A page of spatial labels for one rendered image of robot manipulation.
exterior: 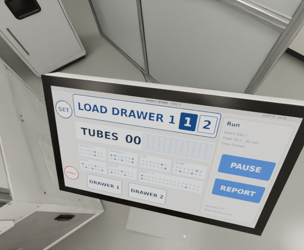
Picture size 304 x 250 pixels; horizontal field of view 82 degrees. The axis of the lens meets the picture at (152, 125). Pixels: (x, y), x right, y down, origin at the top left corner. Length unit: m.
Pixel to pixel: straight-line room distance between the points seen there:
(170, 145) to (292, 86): 1.99
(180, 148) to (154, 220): 1.09
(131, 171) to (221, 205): 0.22
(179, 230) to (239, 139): 1.13
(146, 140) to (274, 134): 0.24
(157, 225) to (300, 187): 1.11
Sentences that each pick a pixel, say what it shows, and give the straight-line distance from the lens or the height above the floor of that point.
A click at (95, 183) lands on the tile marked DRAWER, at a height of 1.00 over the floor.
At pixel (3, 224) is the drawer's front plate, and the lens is 0.77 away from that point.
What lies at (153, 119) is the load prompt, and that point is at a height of 1.15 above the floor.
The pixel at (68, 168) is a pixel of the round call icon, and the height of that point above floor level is 1.02.
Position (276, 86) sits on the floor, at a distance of 2.20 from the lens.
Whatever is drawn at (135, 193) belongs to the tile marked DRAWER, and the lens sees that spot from 0.46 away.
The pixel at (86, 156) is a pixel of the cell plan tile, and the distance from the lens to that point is 0.45.
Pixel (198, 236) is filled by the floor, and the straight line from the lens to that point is 1.48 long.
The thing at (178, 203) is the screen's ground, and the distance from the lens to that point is 0.46.
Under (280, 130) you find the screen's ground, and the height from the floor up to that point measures 1.16.
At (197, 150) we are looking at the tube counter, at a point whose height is 1.11.
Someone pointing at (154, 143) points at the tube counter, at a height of 1.11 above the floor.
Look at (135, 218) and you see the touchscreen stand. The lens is 1.44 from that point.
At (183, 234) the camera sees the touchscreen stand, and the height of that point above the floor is 0.03.
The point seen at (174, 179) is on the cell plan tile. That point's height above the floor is 1.05.
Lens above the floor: 1.45
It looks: 62 degrees down
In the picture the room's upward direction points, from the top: 8 degrees counter-clockwise
